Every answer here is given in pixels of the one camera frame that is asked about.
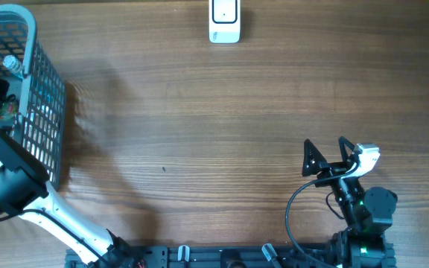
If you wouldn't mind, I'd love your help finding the green lid glass jar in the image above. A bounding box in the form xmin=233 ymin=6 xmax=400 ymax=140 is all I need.
xmin=0 ymin=94 xmax=19 ymax=121

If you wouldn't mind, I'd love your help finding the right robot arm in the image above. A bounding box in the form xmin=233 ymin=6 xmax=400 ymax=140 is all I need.
xmin=302 ymin=137 xmax=398 ymax=267

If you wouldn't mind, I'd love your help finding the grey plastic shopping basket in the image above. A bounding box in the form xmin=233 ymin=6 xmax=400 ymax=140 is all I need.
xmin=0 ymin=4 xmax=67 ymax=188

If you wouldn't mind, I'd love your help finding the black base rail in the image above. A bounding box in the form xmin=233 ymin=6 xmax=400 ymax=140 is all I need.
xmin=64 ymin=243 xmax=398 ymax=268

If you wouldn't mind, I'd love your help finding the white barcode scanner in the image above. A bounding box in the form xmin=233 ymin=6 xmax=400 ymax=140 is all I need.
xmin=209 ymin=0 xmax=241 ymax=44

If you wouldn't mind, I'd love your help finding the blue mouthwash bottle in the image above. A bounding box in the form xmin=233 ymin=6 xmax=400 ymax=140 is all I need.
xmin=2 ymin=55 xmax=24 ymax=79

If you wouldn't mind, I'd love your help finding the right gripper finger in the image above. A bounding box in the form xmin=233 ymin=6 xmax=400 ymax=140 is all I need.
xmin=302 ymin=139 xmax=327 ymax=176
xmin=338 ymin=136 xmax=355 ymax=163

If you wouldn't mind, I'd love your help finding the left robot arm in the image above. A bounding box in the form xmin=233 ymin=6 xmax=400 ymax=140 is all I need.
xmin=0 ymin=129 xmax=141 ymax=267

